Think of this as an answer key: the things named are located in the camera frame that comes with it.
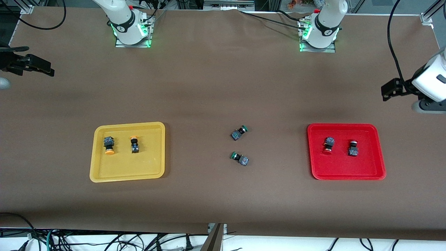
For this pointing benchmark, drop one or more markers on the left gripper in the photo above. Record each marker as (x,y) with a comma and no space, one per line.
(405,87)

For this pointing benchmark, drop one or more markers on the red push button switch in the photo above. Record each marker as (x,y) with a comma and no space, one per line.
(329,141)
(353,151)

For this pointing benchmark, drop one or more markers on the yellow push button switch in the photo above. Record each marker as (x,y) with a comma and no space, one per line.
(135,146)
(109,142)

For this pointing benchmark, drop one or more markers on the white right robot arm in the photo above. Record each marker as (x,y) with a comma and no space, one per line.
(122,17)

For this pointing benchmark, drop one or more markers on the red plastic tray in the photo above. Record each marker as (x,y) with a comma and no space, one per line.
(348,167)

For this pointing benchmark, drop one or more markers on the yellow plastic tray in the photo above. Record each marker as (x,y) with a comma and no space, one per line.
(150,164)

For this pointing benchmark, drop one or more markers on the orange background item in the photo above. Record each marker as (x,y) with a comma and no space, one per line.
(296,3)

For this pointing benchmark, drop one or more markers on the brown table mat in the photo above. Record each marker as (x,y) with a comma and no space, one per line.
(223,195)

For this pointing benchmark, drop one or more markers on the grey background device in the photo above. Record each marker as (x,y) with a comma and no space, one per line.
(228,4)

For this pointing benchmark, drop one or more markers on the black power plug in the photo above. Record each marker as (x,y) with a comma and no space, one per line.
(189,244)

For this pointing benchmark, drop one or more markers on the brown wooden beam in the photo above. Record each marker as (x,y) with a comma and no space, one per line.
(212,240)

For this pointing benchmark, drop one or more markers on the silver table edge rail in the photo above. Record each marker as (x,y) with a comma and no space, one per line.
(26,9)

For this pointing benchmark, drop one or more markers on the silver frame corner bracket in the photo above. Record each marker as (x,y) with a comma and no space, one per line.
(427,19)

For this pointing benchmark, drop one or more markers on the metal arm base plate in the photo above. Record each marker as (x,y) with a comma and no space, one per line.
(134,45)
(318,50)

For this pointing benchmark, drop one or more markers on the green push button switch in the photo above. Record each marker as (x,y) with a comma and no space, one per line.
(244,161)
(236,135)

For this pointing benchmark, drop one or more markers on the white metal bracket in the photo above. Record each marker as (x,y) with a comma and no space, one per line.
(223,227)

